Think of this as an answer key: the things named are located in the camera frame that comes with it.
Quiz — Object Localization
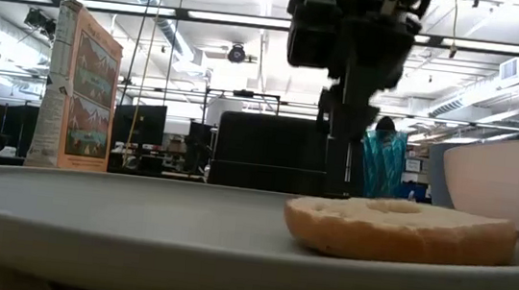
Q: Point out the round black ceiling camera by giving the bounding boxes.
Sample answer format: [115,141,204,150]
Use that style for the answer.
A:
[227,42,248,65]

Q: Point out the hanging black cable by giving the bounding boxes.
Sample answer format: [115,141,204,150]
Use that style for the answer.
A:
[118,0,159,108]

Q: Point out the bagel half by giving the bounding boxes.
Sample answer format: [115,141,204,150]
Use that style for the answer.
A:
[279,187,519,278]

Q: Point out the gray plate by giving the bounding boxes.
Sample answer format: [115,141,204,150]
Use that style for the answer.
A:
[0,159,519,290]

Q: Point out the pink bowl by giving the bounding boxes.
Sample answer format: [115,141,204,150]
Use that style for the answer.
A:
[434,124,519,237]

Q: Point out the orange cereal box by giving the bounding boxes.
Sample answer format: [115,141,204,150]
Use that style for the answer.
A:
[23,0,130,177]

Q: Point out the black ceiling spotlight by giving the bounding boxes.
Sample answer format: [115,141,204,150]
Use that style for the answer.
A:
[21,7,60,41]

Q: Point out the black computer monitor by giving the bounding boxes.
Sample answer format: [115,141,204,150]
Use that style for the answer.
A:
[108,100,169,177]

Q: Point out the teal faceted water bottle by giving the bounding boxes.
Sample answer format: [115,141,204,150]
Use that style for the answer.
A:
[357,113,412,203]

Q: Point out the dark background furniture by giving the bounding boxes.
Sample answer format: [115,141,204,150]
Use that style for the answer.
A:
[0,101,42,172]

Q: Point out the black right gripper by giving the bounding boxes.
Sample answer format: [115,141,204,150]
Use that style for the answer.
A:
[314,5,423,150]

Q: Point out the blue storage bins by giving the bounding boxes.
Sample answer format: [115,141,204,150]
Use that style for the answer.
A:
[399,155,436,204]

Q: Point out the black two-slot toaster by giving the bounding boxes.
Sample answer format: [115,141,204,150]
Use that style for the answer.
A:
[206,109,334,197]

